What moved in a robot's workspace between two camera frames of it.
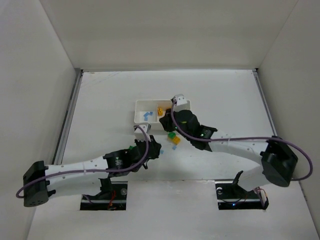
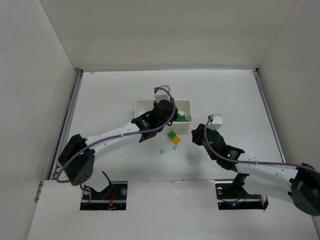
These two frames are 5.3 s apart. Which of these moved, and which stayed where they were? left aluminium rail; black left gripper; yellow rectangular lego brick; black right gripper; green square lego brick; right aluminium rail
Moved: black left gripper; black right gripper
Stayed: right aluminium rail; green square lego brick; yellow rectangular lego brick; left aluminium rail
